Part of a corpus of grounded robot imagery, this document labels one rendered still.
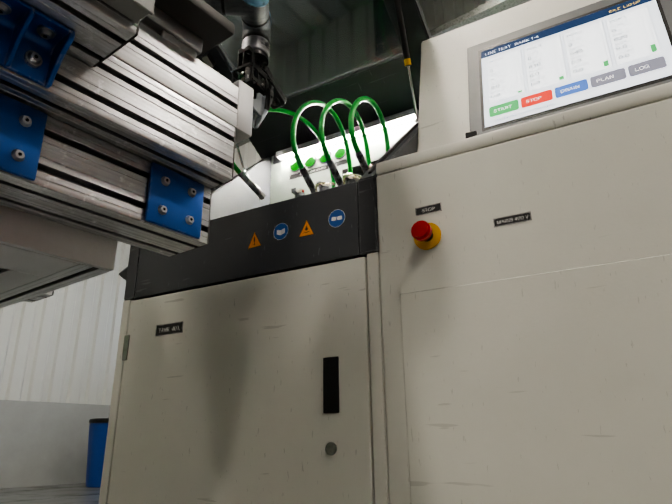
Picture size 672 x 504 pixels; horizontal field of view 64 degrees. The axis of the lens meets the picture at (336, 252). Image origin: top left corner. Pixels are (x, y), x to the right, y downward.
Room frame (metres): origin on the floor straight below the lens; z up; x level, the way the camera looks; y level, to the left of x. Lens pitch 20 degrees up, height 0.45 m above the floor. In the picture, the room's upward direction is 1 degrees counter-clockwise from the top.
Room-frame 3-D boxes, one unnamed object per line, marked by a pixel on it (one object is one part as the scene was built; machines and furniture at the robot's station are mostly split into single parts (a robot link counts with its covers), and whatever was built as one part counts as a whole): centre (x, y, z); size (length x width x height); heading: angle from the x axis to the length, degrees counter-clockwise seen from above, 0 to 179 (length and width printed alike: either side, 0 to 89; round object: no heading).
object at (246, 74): (1.19, 0.21, 1.37); 0.09 x 0.08 x 0.12; 151
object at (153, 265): (1.15, 0.22, 0.87); 0.62 x 0.04 x 0.16; 61
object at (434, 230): (0.89, -0.16, 0.80); 0.05 x 0.04 x 0.05; 61
